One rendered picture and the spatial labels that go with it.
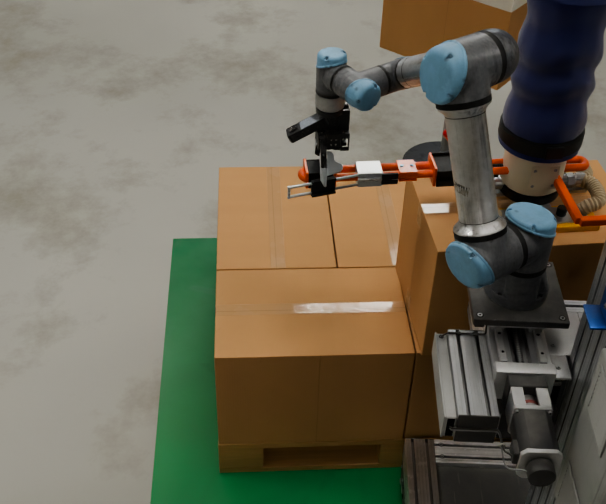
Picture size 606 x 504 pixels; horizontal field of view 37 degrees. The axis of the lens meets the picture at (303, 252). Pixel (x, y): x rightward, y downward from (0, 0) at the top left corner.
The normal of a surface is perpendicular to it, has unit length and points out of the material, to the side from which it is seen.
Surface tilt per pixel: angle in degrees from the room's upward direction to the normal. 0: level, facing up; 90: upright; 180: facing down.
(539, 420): 0
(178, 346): 0
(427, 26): 90
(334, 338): 0
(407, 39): 90
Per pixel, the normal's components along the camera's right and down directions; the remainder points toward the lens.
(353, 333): 0.03, -0.77
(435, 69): -0.84, 0.22
